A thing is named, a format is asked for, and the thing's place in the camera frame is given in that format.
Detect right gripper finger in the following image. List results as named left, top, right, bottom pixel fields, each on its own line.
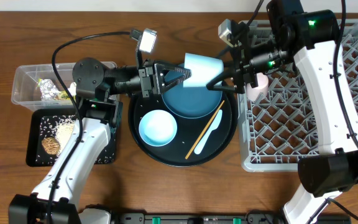
left=206, top=70, right=237, bottom=93
left=215, top=46, right=232, bottom=58

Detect light blue cup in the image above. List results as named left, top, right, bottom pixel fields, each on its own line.
left=183, top=53, right=224, bottom=88

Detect pink cup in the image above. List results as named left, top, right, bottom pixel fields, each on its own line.
left=246, top=73, right=269, bottom=101

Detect light blue bowl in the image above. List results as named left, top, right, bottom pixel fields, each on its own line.
left=139, top=110, right=178, bottom=147

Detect yellow foil snack wrapper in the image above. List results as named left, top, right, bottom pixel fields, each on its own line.
left=37, top=79, right=70, bottom=101

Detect brown cookie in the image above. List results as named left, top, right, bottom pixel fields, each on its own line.
left=41, top=137, right=60, bottom=155

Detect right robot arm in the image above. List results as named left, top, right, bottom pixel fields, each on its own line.
left=206, top=0, right=358, bottom=223

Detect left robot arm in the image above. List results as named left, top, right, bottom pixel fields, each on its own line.
left=8, top=58, right=192, bottom=223

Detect grey dishwasher rack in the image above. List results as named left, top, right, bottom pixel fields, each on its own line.
left=237, top=19, right=358, bottom=172

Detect wooden chopstick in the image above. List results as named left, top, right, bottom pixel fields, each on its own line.
left=185, top=100, right=225, bottom=160

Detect dark blue plate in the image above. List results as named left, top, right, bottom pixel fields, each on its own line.
left=161, top=63, right=224, bottom=119

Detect white plastic knife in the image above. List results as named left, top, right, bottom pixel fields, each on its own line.
left=194, top=110, right=223, bottom=154

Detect round black tray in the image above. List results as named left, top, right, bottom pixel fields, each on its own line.
left=128, top=92, right=238, bottom=167

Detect spilled rice grains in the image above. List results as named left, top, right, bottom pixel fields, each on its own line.
left=37, top=83, right=186, bottom=165

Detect black rectangular tray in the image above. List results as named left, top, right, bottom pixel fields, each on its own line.
left=25, top=107, right=117, bottom=167

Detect clear plastic bin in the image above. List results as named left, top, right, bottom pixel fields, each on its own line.
left=11, top=61, right=119, bottom=112

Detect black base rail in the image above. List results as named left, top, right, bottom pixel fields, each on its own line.
left=79, top=205, right=352, bottom=224

